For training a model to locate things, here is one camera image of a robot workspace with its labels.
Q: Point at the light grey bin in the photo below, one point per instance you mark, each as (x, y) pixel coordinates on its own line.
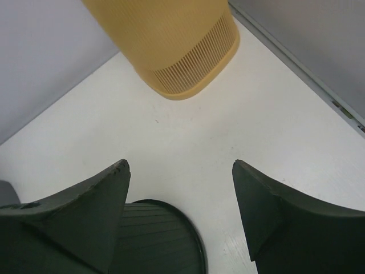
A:
(8, 194)

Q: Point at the yellow mesh waste bin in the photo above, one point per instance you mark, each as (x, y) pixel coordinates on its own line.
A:
(176, 47)

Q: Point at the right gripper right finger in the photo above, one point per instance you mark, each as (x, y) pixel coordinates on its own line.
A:
(288, 231)

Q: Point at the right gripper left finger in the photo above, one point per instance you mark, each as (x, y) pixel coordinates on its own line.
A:
(72, 231)

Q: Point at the black plastic bin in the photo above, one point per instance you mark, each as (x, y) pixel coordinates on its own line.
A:
(156, 237)

